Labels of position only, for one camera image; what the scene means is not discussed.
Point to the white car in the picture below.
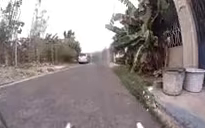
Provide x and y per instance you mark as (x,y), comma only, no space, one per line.
(83,58)

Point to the grass verge strip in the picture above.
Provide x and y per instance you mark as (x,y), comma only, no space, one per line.
(133,83)

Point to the grey asphalt road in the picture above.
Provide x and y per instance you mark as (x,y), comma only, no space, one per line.
(80,96)

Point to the banana plants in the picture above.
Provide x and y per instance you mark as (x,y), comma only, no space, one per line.
(140,36)

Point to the robot's own part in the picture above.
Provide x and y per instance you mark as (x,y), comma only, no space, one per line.
(139,125)
(68,125)

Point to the row of trees and bushes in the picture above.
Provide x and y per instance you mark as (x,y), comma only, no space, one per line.
(33,46)

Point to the building with arched gate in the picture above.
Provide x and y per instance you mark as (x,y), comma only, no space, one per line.
(190,33)

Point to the pale grey concrete barrel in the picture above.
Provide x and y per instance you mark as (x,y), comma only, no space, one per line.
(194,80)

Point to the concrete driveway apron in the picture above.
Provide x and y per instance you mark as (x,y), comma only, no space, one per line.
(190,103)

